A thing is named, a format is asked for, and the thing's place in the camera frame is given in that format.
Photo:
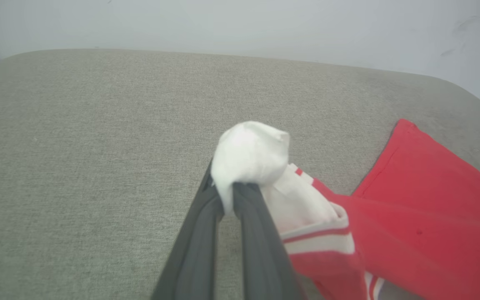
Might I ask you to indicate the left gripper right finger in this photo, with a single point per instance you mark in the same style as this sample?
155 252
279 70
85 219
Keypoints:
263 258

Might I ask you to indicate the red and white garment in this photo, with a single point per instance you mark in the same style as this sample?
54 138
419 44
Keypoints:
411 208

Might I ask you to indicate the grey fabric sofa seat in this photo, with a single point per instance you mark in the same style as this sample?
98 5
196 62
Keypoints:
77 146

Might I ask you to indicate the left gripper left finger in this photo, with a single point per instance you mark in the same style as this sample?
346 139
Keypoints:
194 250

